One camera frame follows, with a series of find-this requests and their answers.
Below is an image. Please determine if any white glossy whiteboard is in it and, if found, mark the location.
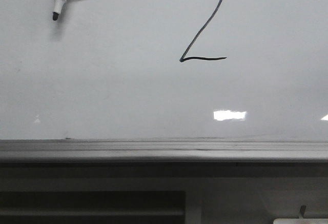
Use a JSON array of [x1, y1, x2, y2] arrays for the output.
[[1, 0, 327, 140]]

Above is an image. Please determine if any white box corner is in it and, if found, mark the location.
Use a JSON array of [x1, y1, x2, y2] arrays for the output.
[[273, 218, 328, 224]]

